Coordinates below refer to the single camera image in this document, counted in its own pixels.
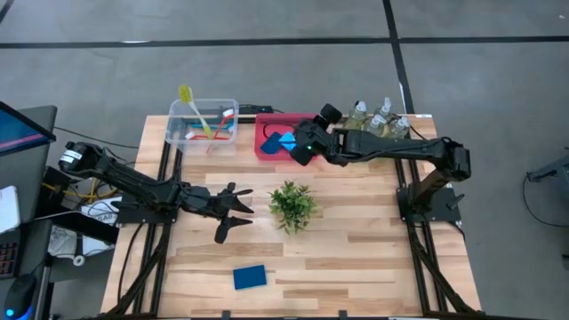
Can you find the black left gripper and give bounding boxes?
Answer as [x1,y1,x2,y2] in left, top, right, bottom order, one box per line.
[180,181,255,244]

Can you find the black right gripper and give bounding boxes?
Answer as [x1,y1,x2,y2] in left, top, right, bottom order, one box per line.
[291,103,343,168]

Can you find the clear pump soap bottle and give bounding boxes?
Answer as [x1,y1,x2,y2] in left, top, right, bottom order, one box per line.
[365,114,387,137]
[389,116,411,140]
[344,100,369,131]
[375,96,396,122]

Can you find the red dish brush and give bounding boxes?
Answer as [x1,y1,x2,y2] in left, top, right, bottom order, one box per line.
[212,108,236,141]
[184,131,236,142]

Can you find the blue and red toothbrushes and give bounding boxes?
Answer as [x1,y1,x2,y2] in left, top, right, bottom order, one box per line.
[188,124,236,134]

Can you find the yellow-green dish brush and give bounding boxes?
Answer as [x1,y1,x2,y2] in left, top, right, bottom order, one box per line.
[178,84,214,140]

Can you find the red plastic bin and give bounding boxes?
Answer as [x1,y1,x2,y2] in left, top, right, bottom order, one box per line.
[253,111,323,162]

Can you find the clear rounded plastic bin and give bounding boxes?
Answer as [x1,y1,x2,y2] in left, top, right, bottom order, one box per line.
[333,110,406,172]

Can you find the green plant in white pot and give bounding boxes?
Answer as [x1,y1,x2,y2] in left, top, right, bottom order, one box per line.
[268,180,319,236]

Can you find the black power adapter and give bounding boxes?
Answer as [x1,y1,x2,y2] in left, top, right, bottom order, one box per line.
[236,103,276,116]

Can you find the clear rectangular plastic bin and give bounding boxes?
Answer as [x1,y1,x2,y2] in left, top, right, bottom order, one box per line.
[164,97,239,156]

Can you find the white printed label sheet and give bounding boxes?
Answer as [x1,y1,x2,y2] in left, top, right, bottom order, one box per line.
[81,196,120,227]

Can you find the white plastic bag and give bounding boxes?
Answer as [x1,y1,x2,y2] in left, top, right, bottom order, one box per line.
[47,224,117,260]

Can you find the grey computer desk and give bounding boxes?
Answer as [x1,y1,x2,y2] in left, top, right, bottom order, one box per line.
[0,104,59,320]

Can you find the white paper pad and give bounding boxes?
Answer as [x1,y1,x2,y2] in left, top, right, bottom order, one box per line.
[0,185,22,236]

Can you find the black computer mouse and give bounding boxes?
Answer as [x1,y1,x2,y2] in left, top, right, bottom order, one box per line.
[4,272,39,320]

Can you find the black backlit keyboard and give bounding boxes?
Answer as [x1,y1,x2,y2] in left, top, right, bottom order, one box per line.
[0,242,20,280]

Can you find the black computer monitor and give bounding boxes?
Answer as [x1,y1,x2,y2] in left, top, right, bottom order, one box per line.
[0,100,58,157]

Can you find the grey stand base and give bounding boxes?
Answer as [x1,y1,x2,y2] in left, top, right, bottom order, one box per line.
[526,155,569,184]

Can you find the black aluminium table frame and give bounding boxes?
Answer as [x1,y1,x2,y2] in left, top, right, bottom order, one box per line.
[100,113,486,320]

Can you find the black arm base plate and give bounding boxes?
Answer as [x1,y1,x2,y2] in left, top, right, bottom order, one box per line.
[116,195,180,226]
[397,184,463,224]

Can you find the black floor cable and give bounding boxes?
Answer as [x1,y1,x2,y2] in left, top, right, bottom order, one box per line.
[52,126,141,150]

